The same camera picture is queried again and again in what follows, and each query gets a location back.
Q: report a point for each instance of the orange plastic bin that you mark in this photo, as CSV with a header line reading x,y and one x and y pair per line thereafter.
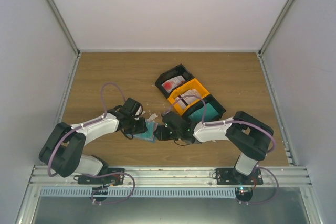
x,y
192,84

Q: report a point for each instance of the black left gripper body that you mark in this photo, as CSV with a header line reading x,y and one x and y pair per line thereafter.
x,y
134,127

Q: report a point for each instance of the white card stack orange bin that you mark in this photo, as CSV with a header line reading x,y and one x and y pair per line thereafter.
x,y
187,98

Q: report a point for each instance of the black bin with red cards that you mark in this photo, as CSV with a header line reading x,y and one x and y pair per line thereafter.
x,y
179,70

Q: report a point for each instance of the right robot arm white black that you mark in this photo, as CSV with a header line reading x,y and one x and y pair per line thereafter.
x,y
252,137

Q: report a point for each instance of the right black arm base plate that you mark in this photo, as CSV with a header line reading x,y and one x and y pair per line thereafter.
x,y
229,176

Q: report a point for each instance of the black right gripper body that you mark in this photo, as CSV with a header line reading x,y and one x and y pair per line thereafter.
x,y
174,135

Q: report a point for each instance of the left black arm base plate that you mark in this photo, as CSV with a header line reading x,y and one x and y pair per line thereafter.
x,y
110,176

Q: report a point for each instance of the red dot card stack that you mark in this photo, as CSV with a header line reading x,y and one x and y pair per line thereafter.
x,y
172,83

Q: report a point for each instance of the grey slotted cable duct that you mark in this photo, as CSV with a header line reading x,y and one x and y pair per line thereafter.
x,y
140,192

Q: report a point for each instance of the blue leather card holder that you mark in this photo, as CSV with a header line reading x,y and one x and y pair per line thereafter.
x,y
149,134

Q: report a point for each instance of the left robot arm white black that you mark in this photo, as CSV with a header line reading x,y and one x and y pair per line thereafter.
x,y
63,151

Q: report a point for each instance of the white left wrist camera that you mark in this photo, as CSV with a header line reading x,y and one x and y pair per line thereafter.
x,y
139,112

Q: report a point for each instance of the aluminium front rail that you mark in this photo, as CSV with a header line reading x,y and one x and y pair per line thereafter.
x,y
198,177

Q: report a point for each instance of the black bin with green cards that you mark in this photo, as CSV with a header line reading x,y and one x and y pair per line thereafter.
x,y
208,99

